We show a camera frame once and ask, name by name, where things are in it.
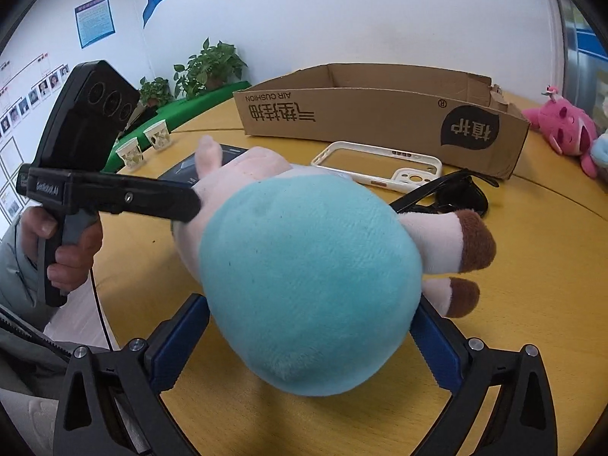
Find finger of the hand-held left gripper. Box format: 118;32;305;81
71;172;203;224

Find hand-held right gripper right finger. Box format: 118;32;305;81
411;297;559;456

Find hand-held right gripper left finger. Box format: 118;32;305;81
53;293;210;456

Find black product box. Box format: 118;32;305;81
157;142;249;187

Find pink and teal plush pig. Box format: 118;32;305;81
173;135;497;397

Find black sunglasses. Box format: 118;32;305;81
389;171;490;220

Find white phone case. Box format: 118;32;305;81
311;141;443;194

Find brown cardboard box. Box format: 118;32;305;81
233;63;530;181

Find person's left forearm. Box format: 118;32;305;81
0;221;48;317

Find person's left hand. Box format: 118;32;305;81
21;208;104;295

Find patterned paper cup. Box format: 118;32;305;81
116;137;143;168
143;122;171;151

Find small potted green plant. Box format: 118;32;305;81
139;77;174;108

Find green table cloth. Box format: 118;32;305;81
102;81;252;173

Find large potted green plant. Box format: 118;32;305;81
172;37;249;100

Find person's grey jacket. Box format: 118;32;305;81
0;304;112;393

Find pink plush toy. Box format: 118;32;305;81
521;86;600;179

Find light blue plush toy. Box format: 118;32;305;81
589;130;608;168

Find wall photo board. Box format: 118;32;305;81
0;50;72;224

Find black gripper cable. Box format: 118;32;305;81
89;266;117;353

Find blue wall notice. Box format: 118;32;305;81
74;0;116;49

